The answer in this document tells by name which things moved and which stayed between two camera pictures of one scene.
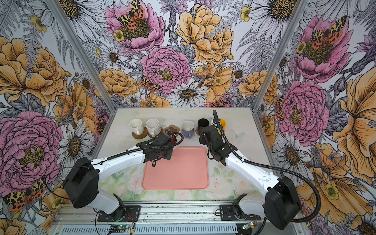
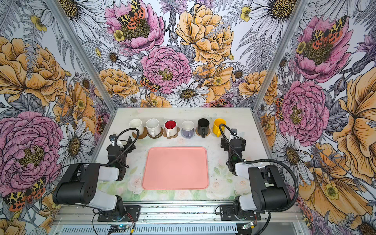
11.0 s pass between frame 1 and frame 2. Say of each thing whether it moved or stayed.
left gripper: moved
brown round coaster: stayed
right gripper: moved
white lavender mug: stayed
